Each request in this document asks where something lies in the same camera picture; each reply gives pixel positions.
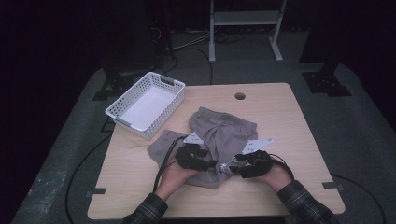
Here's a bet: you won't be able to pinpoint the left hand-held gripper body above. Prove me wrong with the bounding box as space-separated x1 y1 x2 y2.
175 131 209 172

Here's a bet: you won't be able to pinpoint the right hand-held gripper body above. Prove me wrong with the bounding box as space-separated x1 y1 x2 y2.
239 137 275 179

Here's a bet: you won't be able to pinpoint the grey pants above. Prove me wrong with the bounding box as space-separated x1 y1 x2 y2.
147 106 259 190

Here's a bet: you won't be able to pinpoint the white plastic basket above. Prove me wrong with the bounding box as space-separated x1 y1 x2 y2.
105 71 187 141

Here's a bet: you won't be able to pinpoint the person's right hand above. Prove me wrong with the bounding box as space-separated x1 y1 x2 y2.
258 165 293 194

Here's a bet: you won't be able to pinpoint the person's left hand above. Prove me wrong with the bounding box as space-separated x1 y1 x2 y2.
154 161 200 202

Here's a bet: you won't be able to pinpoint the black stand base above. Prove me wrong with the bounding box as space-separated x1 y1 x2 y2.
92 74 135 102
302 60 353 97

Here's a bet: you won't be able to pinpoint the white metal stand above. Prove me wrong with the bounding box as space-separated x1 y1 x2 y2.
208 0 288 64

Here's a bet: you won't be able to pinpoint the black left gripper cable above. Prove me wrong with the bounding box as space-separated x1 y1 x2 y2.
152 135 188 192

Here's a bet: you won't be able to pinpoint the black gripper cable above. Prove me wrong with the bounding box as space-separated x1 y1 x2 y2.
269 153 295 181
152 135 188 192

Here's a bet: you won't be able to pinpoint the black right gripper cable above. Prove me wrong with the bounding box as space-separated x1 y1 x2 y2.
269 153 295 181

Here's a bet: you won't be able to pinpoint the black floor cable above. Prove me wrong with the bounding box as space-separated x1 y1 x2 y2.
64 133 113 224
146 46 215 87
330 174 387 224

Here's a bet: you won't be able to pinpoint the white floor cable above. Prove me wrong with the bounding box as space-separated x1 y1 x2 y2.
172 31 213 51

